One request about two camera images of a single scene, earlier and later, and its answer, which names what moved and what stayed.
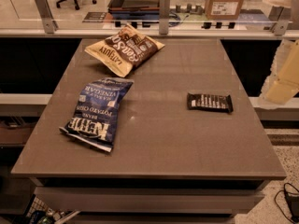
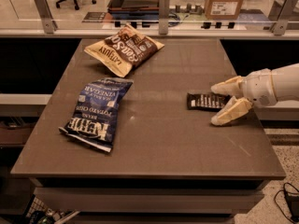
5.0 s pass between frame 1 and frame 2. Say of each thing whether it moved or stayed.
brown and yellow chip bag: stayed
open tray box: stayed
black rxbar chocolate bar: stayed
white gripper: moved
